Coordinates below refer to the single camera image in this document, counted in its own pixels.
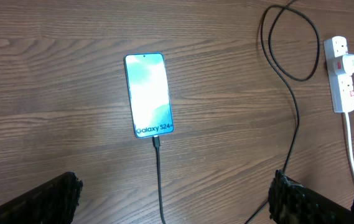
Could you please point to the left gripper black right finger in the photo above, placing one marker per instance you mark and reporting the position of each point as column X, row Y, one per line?
column 291, row 202

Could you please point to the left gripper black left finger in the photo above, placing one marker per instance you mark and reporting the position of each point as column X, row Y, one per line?
column 52, row 202

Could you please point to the Galaxy S24 smartphone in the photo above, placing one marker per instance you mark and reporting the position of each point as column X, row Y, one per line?
column 149, row 94

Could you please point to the white charger plug adapter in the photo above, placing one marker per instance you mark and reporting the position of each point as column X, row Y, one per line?
column 343, row 64

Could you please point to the white power strip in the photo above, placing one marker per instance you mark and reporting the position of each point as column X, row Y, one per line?
column 341, row 83

